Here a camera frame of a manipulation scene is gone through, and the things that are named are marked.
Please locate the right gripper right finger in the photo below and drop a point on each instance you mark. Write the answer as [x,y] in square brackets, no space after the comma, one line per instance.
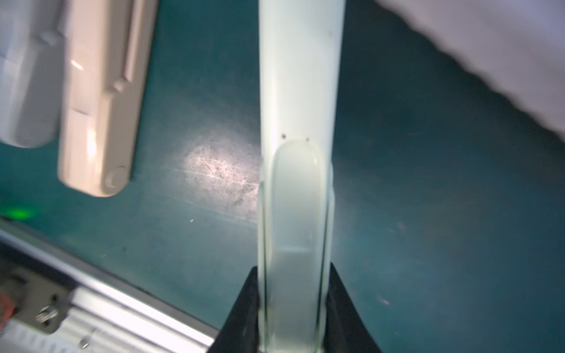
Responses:
[345,330]

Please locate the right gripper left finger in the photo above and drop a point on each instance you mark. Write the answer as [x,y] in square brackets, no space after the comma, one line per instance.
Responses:
[239,333]

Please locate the light green pliers group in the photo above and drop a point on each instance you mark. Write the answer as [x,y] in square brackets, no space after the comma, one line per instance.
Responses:
[300,50]

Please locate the beige pliers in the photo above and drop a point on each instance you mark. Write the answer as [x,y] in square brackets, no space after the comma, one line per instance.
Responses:
[107,53]

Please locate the white plastic storage box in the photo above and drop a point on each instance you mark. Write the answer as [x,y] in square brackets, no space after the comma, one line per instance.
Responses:
[516,47]

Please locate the grey pliers group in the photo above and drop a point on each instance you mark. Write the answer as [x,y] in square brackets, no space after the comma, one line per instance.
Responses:
[32,65]

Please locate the aluminium rail base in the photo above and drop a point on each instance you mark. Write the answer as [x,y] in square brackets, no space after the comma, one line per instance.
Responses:
[52,301]

